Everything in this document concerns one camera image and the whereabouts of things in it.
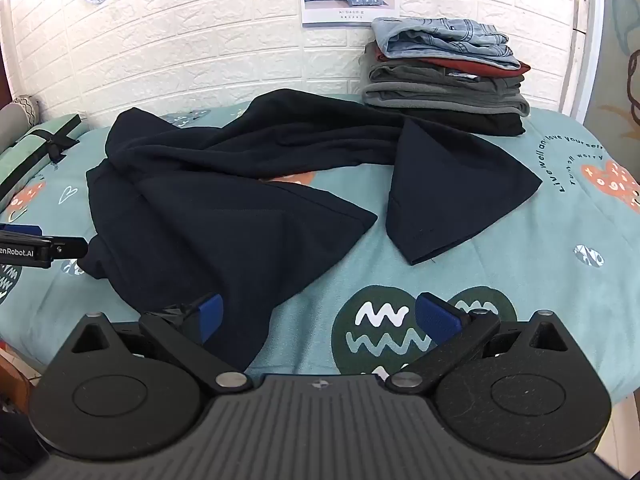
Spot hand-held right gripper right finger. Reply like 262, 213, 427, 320
386, 291, 583, 392

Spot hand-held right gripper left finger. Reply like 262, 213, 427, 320
74, 294, 253, 395

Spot dark navy pants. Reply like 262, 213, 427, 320
75, 88, 543, 373

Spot green pillow with black trim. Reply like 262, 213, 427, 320
0, 113, 89, 212

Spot teal printed bed sheet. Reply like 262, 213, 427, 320
0, 95, 640, 411

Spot grey bolster pillow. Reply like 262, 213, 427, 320
0, 94, 40, 152

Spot folded black garment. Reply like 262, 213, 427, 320
395, 107, 526, 137

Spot folded light grey garment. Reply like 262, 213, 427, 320
362, 81, 531, 117

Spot folded dark grey garment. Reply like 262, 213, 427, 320
368, 61, 526, 95

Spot folded red garment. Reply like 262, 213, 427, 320
364, 42, 532, 82

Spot folded light blue jeans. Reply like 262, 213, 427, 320
372, 16, 521, 72

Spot cartoon printed curtain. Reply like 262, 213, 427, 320
585, 0, 640, 173

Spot white pole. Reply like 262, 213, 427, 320
559, 0, 602, 126

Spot brown wooden bed frame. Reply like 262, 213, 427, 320
0, 344, 42, 413

